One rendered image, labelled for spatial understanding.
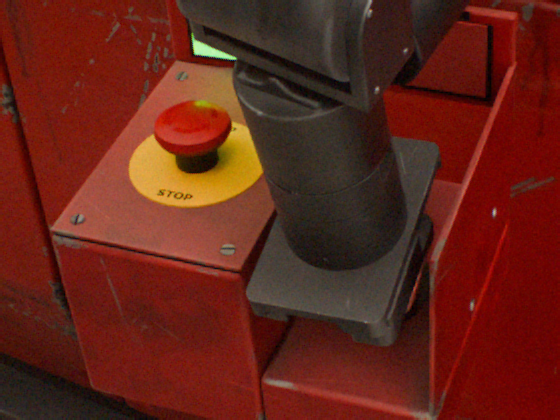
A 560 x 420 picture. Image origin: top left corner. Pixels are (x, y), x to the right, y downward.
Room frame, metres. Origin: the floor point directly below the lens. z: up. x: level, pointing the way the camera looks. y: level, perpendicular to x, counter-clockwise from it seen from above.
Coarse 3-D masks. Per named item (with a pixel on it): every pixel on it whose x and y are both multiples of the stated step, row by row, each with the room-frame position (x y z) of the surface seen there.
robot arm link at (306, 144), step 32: (256, 96) 0.42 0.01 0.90; (288, 96) 0.41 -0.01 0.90; (320, 96) 0.41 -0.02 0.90; (256, 128) 0.41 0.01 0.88; (288, 128) 0.40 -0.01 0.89; (320, 128) 0.40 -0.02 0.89; (352, 128) 0.41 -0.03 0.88; (384, 128) 0.42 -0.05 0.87; (288, 160) 0.41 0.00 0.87; (320, 160) 0.40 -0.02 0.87; (352, 160) 0.41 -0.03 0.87; (320, 192) 0.41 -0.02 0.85
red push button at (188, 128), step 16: (176, 112) 0.53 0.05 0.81; (192, 112) 0.53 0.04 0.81; (208, 112) 0.53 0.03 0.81; (224, 112) 0.53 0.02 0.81; (160, 128) 0.52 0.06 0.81; (176, 128) 0.52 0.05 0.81; (192, 128) 0.52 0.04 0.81; (208, 128) 0.52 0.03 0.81; (224, 128) 0.52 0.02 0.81; (160, 144) 0.52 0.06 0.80; (176, 144) 0.51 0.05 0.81; (192, 144) 0.51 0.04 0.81; (208, 144) 0.51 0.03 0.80; (176, 160) 0.53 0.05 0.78; (192, 160) 0.52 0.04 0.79; (208, 160) 0.52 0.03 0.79
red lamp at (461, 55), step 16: (448, 32) 0.56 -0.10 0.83; (464, 32) 0.55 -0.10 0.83; (480, 32) 0.55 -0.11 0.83; (448, 48) 0.56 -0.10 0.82; (464, 48) 0.55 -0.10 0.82; (480, 48) 0.55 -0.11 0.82; (432, 64) 0.56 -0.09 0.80; (448, 64) 0.56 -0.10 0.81; (464, 64) 0.55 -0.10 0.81; (480, 64) 0.55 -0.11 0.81; (416, 80) 0.56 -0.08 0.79; (432, 80) 0.56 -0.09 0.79; (448, 80) 0.56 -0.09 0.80; (464, 80) 0.55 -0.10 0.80; (480, 80) 0.55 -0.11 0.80; (480, 96) 0.55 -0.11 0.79
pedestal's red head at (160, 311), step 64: (192, 64) 0.62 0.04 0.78; (512, 64) 0.55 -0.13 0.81; (128, 128) 0.57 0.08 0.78; (512, 128) 0.55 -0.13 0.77; (128, 192) 0.51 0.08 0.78; (256, 192) 0.50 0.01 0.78; (448, 192) 0.52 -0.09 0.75; (64, 256) 0.49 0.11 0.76; (128, 256) 0.47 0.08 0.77; (192, 256) 0.46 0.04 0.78; (256, 256) 0.46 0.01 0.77; (448, 256) 0.43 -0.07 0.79; (128, 320) 0.47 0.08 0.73; (192, 320) 0.46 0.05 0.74; (256, 320) 0.45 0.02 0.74; (448, 320) 0.43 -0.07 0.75; (128, 384) 0.48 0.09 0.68; (192, 384) 0.46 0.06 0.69; (256, 384) 0.45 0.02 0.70; (320, 384) 0.44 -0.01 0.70; (384, 384) 0.43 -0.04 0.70; (448, 384) 0.43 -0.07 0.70
